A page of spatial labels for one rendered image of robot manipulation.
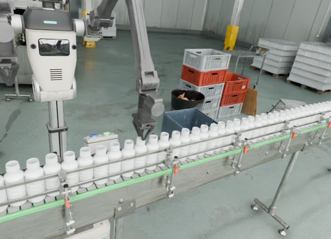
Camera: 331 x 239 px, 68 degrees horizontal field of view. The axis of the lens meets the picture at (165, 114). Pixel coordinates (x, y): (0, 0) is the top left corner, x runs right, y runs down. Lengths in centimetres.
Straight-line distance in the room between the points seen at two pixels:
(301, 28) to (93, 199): 1193
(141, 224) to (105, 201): 117
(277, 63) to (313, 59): 110
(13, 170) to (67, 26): 82
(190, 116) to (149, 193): 98
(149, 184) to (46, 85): 75
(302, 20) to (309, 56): 498
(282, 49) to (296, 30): 446
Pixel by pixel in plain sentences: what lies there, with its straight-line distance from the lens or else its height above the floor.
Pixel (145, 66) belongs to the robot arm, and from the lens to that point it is 93.
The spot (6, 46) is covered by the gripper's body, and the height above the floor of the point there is 152.
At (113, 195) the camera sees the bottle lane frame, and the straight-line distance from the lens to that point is 110.
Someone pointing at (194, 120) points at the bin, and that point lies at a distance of 205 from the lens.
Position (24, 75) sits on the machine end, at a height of 27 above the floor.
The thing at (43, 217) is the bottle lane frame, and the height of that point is 95.
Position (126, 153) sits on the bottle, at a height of 113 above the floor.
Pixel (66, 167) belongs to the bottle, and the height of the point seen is 112.
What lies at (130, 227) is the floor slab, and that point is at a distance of 223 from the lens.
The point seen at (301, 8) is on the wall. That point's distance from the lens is 1264.
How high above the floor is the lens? 171
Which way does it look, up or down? 25 degrees down
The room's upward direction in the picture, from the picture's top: 8 degrees clockwise
